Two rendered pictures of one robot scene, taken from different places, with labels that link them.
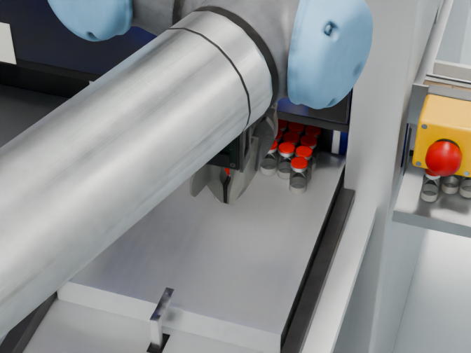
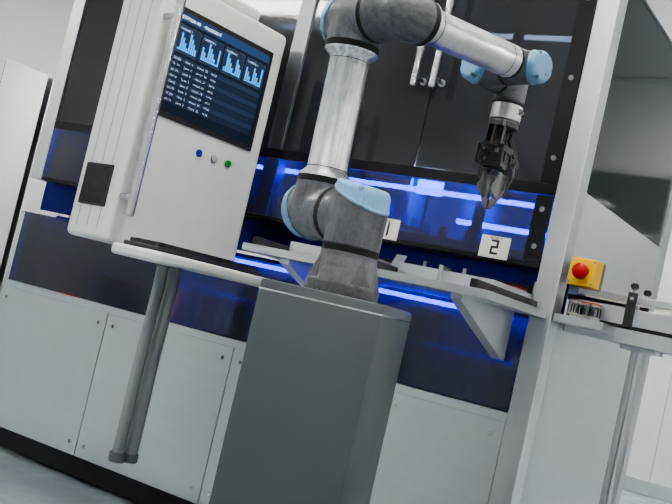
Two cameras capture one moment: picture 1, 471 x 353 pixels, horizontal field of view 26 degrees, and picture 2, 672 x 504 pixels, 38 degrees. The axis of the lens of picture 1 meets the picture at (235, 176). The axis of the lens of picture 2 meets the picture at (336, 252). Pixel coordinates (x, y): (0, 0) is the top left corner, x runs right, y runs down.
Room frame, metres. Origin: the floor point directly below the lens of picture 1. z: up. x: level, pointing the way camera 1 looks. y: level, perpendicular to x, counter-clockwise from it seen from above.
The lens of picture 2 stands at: (-1.65, -0.25, 0.76)
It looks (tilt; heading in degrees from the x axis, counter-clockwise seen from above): 3 degrees up; 14
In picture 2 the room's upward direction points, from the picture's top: 13 degrees clockwise
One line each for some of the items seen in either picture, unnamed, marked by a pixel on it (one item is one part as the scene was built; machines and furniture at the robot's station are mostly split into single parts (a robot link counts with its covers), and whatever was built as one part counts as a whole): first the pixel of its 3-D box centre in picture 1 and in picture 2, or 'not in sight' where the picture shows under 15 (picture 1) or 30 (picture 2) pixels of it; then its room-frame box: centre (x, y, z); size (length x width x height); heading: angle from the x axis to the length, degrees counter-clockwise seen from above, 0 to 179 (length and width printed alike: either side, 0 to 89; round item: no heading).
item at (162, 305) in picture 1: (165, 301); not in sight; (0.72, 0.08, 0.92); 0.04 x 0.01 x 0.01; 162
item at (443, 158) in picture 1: (444, 155); (580, 271); (0.88, -0.24, 1.00); 0.04 x 0.04 x 0.04; 72
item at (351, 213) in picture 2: not in sight; (356, 214); (0.25, 0.21, 0.96); 0.13 x 0.12 x 0.14; 52
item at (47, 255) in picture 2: not in sight; (224, 294); (1.24, 0.81, 0.73); 1.98 x 0.01 x 0.25; 72
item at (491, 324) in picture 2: not in sight; (478, 328); (0.78, -0.03, 0.80); 0.34 x 0.03 x 0.13; 162
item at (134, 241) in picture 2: not in sight; (195, 256); (0.86, 0.78, 0.82); 0.40 x 0.14 x 0.02; 155
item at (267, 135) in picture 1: (250, 128); (504, 174); (0.71, -0.01, 1.17); 0.05 x 0.02 x 0.09; 73
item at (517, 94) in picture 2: not in sight; (511, 83); (0.70, 0.01, 1.39); 0.09 x 0.08 x 0.11; 142
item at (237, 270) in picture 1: (215, 213); (471, 287); (0.88, 0.02, 0.90); 0.34 x 0.26 x 0.04; 162
